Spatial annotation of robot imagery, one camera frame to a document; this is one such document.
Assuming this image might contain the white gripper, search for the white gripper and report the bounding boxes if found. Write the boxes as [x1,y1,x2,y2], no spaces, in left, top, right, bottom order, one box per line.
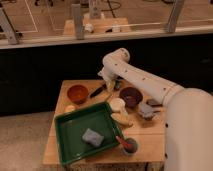
[98,68,117,91]

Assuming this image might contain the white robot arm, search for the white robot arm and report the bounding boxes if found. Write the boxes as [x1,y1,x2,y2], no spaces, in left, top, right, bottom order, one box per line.
[99,48,213,171]

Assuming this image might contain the purple bowl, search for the purple bowl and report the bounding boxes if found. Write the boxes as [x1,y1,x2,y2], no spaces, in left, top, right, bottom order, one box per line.
[119,87,143,108]

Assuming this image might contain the orange bowl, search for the orange bowl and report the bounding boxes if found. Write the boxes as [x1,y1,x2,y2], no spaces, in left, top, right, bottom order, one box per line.
[67,84,89,104]

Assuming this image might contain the wooden background table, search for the wooden background table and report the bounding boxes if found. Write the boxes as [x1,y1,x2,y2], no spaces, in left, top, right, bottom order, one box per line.
[63,18,131,35]

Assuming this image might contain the grey cloth toy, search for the grey cloth toy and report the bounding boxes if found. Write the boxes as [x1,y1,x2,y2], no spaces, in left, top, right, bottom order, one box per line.
[139,102,154,120]

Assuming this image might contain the green plastic tray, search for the green plastic tray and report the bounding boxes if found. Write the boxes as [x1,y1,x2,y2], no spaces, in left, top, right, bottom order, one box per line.
[55,102,123,165]

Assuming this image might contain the grey sponge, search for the grey sponge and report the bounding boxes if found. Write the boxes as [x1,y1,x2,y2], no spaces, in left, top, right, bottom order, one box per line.
[82,128,104,147]

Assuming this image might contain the red handled utensil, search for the red handled utensil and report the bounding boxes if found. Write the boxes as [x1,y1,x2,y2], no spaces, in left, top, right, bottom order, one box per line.
[116,136,133,150]

